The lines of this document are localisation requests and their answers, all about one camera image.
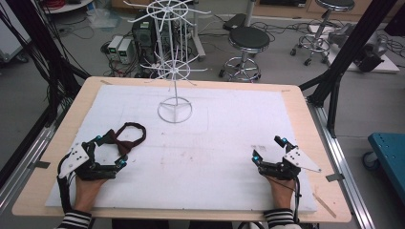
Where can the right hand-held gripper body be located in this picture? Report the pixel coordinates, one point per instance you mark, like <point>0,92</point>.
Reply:
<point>299,159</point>

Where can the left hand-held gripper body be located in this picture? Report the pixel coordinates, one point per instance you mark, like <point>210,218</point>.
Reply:
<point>74,159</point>

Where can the brown hair scrunchie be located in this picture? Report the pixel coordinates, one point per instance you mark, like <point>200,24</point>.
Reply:
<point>122,146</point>

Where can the grey tape strip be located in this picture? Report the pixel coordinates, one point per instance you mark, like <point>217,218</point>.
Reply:
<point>42,164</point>
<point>334,177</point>

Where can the thin wooden stick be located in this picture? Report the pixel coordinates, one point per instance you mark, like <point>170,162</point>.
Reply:
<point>324,205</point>

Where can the white foam mat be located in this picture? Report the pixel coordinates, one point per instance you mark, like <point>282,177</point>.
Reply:
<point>197,165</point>

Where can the blue cart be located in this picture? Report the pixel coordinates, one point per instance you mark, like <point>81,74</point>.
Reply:
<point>390,159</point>

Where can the grey bench power supply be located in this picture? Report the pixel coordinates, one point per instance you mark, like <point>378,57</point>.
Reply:
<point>114,47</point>
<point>125,51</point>

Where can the black round stool chrome base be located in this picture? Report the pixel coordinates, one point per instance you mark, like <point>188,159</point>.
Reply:
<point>249,39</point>

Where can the black computer tower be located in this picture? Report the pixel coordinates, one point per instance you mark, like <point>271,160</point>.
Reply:
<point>144,35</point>

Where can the white board with grey device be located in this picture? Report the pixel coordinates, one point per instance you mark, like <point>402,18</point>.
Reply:
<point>366,51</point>

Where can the flat black box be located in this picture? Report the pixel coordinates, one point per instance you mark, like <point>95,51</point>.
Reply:
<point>235,21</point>

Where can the grey round stool with castors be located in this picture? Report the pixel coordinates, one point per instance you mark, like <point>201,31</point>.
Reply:
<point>334,4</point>

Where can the black metal frame post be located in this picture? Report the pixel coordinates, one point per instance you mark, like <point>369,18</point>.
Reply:
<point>350,51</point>
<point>47,54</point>

